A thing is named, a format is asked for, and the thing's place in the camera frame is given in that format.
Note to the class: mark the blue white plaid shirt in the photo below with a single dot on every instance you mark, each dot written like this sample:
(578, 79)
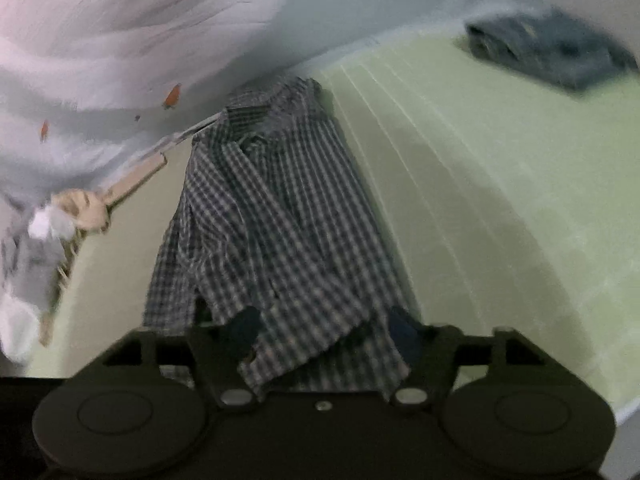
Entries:
(273, 216)

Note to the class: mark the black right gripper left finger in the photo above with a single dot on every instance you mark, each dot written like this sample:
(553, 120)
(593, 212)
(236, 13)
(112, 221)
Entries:
(211, 353)

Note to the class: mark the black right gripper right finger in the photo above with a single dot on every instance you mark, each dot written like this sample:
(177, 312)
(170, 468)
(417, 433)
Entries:
(435, 354)

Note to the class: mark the light blue patterned bedsheet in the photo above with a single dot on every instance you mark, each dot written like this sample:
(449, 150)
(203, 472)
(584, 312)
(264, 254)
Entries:
(87, 84)

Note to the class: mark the beige crumpled cloth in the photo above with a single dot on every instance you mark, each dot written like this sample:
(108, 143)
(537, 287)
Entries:
(90, 212)

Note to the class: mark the folded blue denim jeans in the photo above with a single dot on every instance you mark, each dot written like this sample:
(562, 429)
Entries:
(552, 47)

